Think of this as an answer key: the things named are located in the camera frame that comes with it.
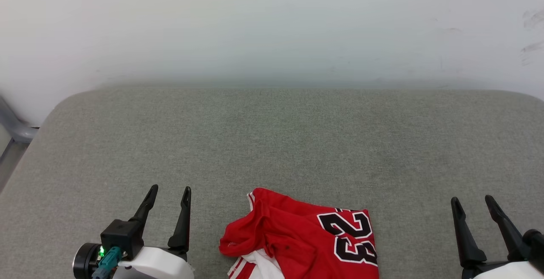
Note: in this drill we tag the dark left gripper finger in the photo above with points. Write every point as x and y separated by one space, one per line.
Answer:
182 228
146 204

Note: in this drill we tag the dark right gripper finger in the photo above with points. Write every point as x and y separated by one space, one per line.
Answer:
465 240
508 236

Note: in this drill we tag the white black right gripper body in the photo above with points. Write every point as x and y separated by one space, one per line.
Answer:
505 270

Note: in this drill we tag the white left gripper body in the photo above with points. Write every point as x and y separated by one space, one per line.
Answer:
157 266

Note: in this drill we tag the red white number 23 jersey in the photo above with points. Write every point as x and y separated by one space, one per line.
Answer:
297 236

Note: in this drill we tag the grey fabric sofa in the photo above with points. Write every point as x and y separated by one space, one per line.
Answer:
272 143

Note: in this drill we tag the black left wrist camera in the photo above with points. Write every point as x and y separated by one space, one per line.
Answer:
121 236

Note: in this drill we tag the grey metal frame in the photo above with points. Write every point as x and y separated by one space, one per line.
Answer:
17 133

